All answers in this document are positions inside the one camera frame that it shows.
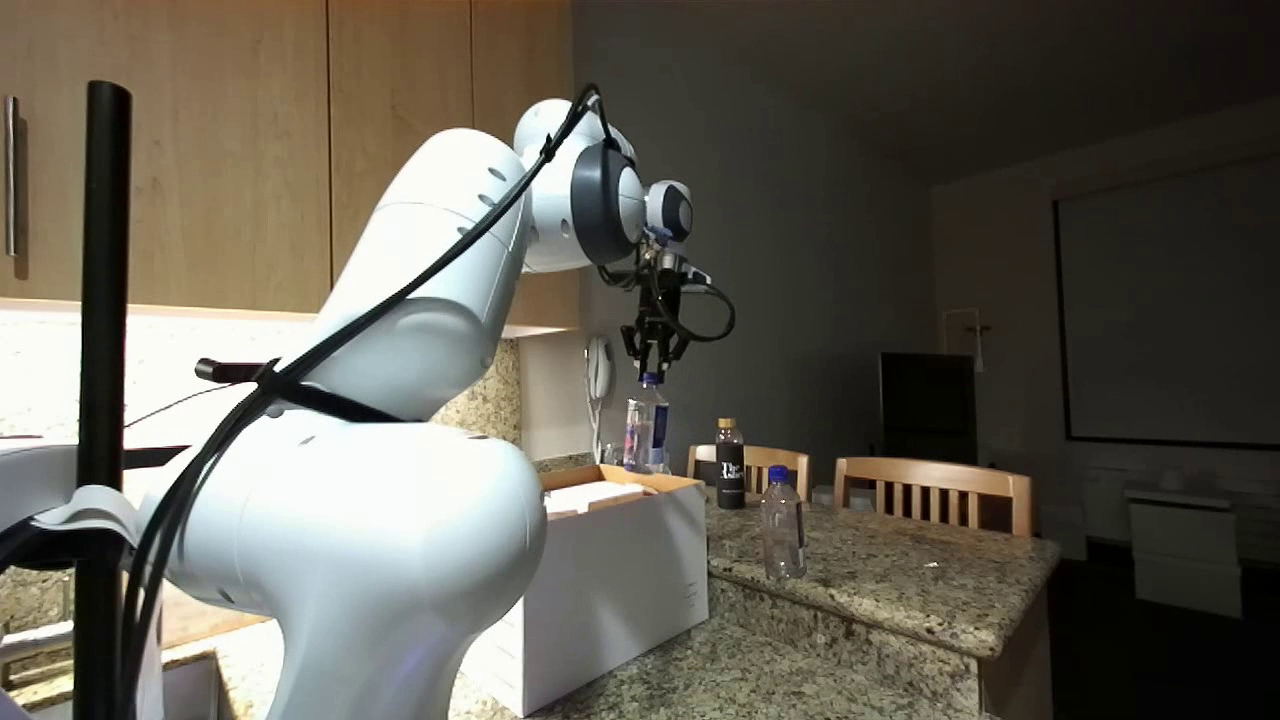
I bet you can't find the wooden chair back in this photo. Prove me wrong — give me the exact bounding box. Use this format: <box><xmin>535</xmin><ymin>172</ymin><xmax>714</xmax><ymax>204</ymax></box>
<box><xmin>683</xmin><ymin>440</ymin><xmax>814</xmax><ymax>508</ymax></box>

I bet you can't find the open cardboard box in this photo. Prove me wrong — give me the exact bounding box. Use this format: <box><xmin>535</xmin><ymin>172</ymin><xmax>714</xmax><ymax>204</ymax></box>
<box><xmin>457</xmin><ymin>456</ymin><xmax>710</xmax><ymax>715</ymax></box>

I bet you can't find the gray tape wrap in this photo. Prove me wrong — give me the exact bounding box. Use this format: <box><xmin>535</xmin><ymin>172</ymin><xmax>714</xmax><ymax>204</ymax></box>
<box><xmin>23</xmin><ymin>481</ymin><xmax>142</xmax><ymax>554</ymax></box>

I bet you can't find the white wall handset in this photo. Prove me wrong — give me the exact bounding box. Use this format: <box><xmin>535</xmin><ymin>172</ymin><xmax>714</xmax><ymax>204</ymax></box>
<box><xmin>580</xmin><ymin>331</ymin><xmax>614</xmax><ymax>405</ymax></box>

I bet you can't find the wooden wall cabinet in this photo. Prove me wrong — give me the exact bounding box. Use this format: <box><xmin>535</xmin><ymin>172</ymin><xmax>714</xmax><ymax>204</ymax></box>
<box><xmin>0</xmin><ymin>0</ymin><xmax>577</xmax><ymax>331</ymax></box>

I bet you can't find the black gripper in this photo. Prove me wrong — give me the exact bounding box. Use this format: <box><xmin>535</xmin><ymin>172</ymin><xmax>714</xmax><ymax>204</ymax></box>
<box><xmin>625</xmin><ymin>247</ymin><xmax>698</xmax><ymax>388</ymax></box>

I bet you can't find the black flat television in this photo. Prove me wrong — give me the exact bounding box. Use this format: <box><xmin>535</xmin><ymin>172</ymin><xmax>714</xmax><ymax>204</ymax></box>
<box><xmin>876</xmin><ymin>347</ymin><xmax>978</xmax><ymax>470</ymax></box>

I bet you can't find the clear Fiji water bottle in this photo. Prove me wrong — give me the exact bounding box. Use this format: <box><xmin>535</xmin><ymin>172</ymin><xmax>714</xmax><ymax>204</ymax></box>
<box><xmin>614</xmin><ymin>372</ymin><xmax>675</xmax><ymax>477</ymax></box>
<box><xmin>759</xmin><ymin>463</ymin><xmax>809</xmax><ymax>581</ymax></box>

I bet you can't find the black cable strap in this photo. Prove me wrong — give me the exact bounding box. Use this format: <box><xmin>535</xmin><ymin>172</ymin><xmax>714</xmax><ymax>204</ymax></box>
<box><xmin>191</xmin><ymin>352</ymin><xmax>405</xmax><ymax>430</ymax></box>

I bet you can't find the framed projection screen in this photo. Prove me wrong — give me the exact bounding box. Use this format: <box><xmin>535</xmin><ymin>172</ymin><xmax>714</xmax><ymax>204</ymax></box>
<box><xmin>1050</xmin><ymin>157</ymin><xmax>1280</xmax><ymax>453</ymax></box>

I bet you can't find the white low cabinet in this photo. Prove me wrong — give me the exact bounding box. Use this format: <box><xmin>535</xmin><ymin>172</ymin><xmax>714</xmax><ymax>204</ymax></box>
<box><xmin>1124</xmin><ymin>486</ymin><xmax>1249</xmax><ymax>624</ymax></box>

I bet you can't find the dark glass bottle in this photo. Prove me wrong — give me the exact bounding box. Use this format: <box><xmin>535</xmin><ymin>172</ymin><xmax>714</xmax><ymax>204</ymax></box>
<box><xmin>710</xmin><ymin>414</ymin><xmax>749</xmax><ymax>511</ymax></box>

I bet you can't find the black vertical pole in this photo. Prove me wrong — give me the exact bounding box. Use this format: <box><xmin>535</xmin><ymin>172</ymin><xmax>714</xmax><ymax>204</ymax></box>
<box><xmin>70</xmin><ymin>76</ymin><xmax>135</xmax><ymax>720</ymax></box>

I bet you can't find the wooden slatted chair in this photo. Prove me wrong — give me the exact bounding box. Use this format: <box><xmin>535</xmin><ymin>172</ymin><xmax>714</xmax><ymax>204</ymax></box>
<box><xmin>832</xmin><ymin>453</ymin><xmax>1041</xmax><ymax>540</ymax></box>

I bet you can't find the metal cabinet handle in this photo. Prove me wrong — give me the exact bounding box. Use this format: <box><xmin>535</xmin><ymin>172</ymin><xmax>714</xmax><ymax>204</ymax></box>
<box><xmin>0</xmin><ymin>93</ymin><xmax>33</xmax><ymax>284</ymax></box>

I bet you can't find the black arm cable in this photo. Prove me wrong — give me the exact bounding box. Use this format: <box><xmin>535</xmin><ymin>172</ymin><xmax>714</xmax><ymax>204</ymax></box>
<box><xmin>111</xmin><ymin>82</ymin><xmax>739</xmax><ymax>720</ymax></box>

